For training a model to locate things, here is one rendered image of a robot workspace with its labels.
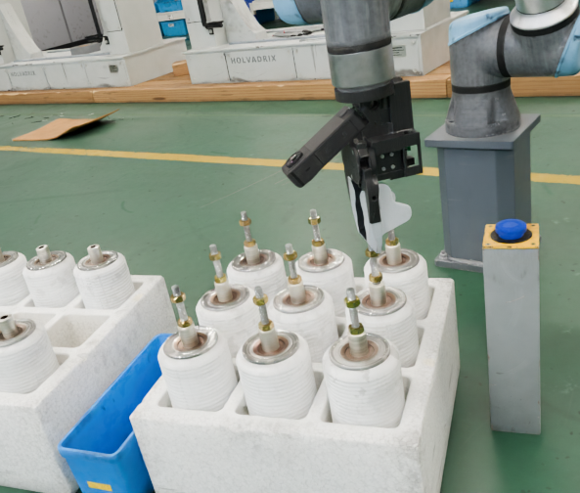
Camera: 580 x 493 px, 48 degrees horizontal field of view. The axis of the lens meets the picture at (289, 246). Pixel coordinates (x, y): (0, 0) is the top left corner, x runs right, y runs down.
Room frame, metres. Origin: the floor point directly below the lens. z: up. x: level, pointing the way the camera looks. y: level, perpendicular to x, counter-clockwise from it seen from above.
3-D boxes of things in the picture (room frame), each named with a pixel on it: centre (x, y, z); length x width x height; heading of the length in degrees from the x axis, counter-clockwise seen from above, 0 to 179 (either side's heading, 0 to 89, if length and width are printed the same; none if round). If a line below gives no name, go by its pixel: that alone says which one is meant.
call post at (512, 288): (0.77, -0.29, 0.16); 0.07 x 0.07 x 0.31; 67
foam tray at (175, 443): (0.82, 0.00, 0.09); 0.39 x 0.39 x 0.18; 67
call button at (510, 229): (0.77, -0.29, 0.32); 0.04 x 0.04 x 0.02
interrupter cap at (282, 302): (0.82, 0.00, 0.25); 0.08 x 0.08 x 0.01
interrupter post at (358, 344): (0.66, -0.06, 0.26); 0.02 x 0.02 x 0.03
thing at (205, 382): (0.75, 0.16, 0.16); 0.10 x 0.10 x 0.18
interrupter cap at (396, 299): (0.77, -0.11, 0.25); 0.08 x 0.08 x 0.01
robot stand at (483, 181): (1.31, -0.45, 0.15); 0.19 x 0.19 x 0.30; 50
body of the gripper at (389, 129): (0.77, -0.13, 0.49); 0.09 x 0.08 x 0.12; 98
